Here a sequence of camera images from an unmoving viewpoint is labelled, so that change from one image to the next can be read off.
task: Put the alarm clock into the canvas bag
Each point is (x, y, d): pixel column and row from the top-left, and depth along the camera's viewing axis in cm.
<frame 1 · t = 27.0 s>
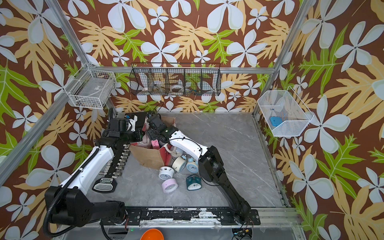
left hand: (144, 130, 83), fingers closed
right hand: (153, 128, 91), fingers open
burlap red Christmas canvas bag: (145, 155, 80), point 17 cm above the table
lilac round alarm clock: (169, 185, 80), point 7 cm above the table
dark green alarm clock: (193, 182, 80), point 8 cm above the table
white round alarm clock: (166, 173, 84), point 7 cm above the table
cream round alarm clock: (179, 164, 88), point 6 cm above the table

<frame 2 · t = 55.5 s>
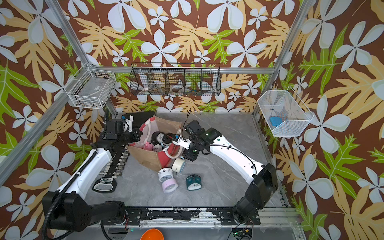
left hand: (142, 130, 82), fingers closed
right hand: (185, 151, 78), fingers open
black twin bell alarm clock: (157, 137, 97), point 9 cm above the table
the other named things where they were.

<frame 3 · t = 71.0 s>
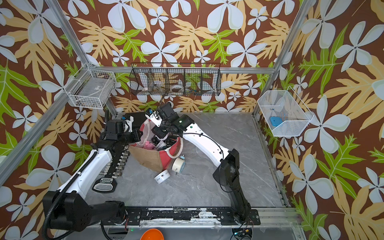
left hand: (142, 130, 82), fingers closed
right hand: (155, 127, 78), fingers open
white round alarm clock: (162, 176, 82), point 8 cm above the table
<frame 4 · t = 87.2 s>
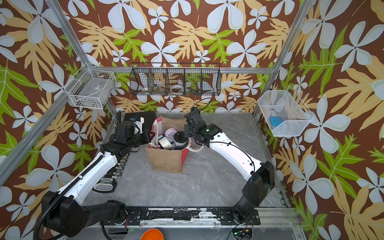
left hand: (155, 131, 80), fingers closed
right hand: (187, 127, 80), fingers closed
burlap red Christmas canvas bag: (170, 161, 78), point 17 cm above the table
cream round alarm clock: (165, 143, 87), point 15 cm above the table
